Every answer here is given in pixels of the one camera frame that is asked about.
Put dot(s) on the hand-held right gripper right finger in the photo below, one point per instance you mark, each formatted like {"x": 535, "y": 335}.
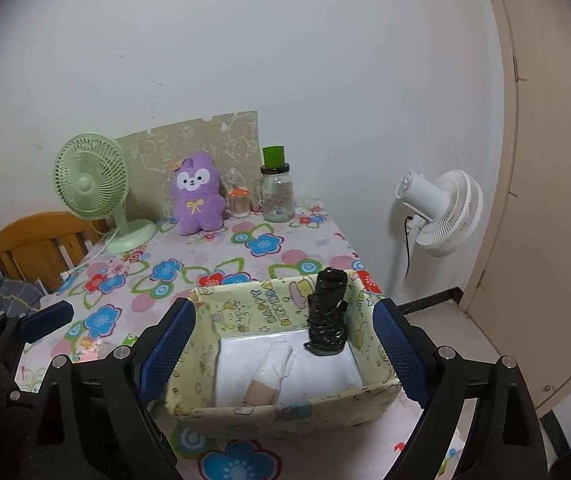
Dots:
{"x": 401, "y": 355}

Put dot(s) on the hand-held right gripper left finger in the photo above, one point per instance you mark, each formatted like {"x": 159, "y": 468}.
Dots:
{"x": 165, "y": 355}

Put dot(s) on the yellow cartoon fabric storage box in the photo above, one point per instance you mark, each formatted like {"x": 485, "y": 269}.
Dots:
{"x": 245, "y": 305}

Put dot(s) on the white folded cloth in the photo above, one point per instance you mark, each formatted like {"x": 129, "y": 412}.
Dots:
{"x": 325, "y": 375}

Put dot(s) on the wooden chair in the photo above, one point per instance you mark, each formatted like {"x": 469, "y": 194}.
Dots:
{"x": 30, "y": 235}

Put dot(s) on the white and beige sock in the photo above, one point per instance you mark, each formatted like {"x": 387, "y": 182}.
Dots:
{"x": 268, "y": 370}

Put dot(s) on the green desk fan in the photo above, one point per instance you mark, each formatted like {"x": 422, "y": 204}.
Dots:
{"x": 90, "y": 182}

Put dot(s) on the purple plush toy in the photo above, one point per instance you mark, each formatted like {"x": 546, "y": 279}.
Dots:
{"x": 198, "y": 205}

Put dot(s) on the white standing fan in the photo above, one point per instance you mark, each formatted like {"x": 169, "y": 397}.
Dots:
{"x": 430, "y": 195}

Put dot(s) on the small jar with orange lid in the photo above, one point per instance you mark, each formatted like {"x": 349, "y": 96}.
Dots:
{"x": 239, "y": 205}

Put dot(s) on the glass jar with green lid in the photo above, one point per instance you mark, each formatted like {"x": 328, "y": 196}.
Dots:
{"x": 278, "y": 195}

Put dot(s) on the beige wooden door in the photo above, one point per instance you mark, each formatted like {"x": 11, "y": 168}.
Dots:
{"x": 555, "y": 210}

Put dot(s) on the green patterned board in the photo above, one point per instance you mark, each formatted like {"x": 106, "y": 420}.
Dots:
{"x": 165, "y": 140}

